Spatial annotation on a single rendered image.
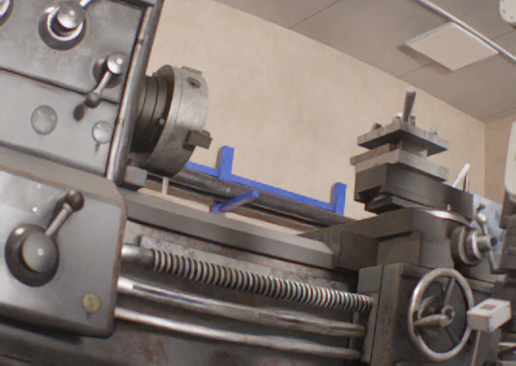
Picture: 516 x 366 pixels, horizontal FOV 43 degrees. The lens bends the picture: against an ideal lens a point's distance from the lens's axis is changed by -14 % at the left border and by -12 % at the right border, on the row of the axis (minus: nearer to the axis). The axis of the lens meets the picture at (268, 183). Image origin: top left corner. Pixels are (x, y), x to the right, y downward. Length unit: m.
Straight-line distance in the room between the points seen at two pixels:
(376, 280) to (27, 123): 0.79
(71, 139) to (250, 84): 4.31
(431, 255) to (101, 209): 0.72
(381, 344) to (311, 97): 4.51
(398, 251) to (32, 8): 0.93
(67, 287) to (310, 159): 4.67
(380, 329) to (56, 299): 0.69
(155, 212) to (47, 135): 0.27
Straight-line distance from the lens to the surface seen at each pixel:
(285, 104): 5.67
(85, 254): 1.12
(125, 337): 1.32
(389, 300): 1.46
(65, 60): 1.32
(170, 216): 1.36
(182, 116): 1.55
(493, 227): 2.24
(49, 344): 1.27
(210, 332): 1.30
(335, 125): 5.91
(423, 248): 1.51
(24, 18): 1.33
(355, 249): 1.56
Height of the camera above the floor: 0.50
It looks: 17 degrees up
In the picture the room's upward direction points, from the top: 7 degrees clockwise
